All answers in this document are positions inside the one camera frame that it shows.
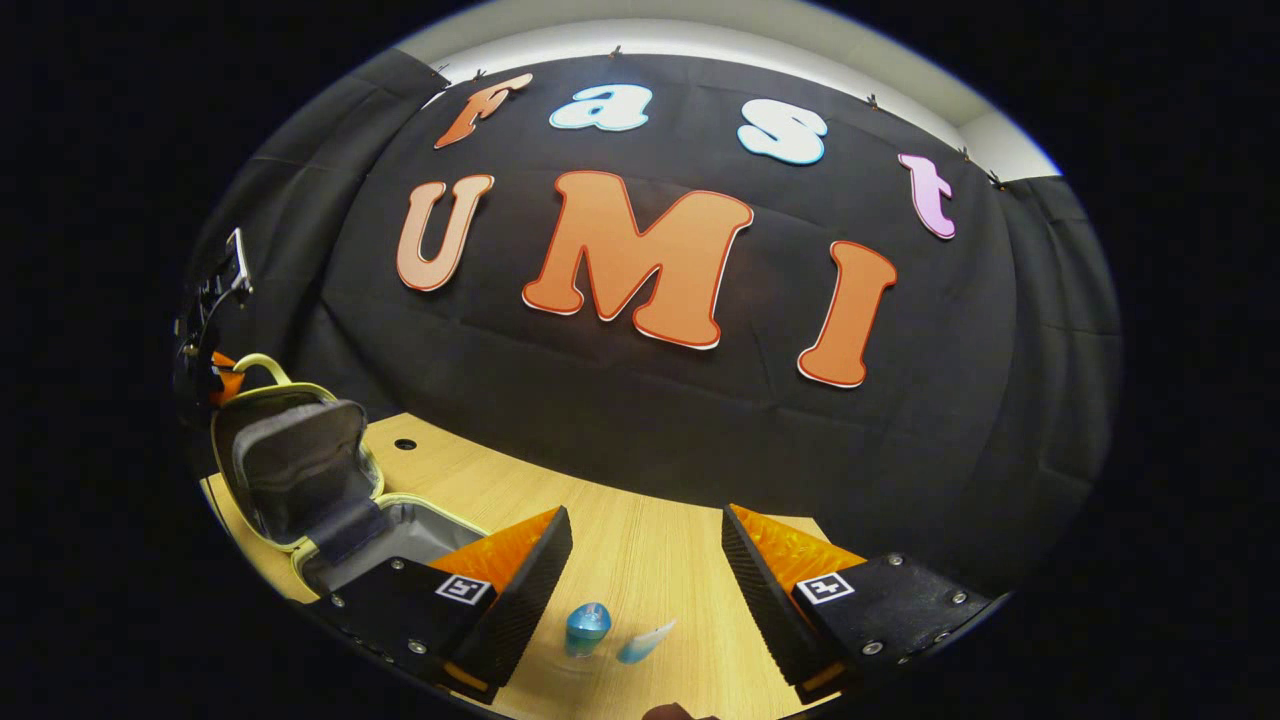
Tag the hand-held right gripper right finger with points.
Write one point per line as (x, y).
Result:
(765, 600)

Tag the pale yellow suitcase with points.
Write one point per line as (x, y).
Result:
(300, 470)

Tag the blue skin care bottle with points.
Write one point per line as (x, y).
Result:
(587, 628)

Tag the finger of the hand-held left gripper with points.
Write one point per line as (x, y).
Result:
(226, 380)

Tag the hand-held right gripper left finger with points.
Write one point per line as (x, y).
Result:
(530, 600)

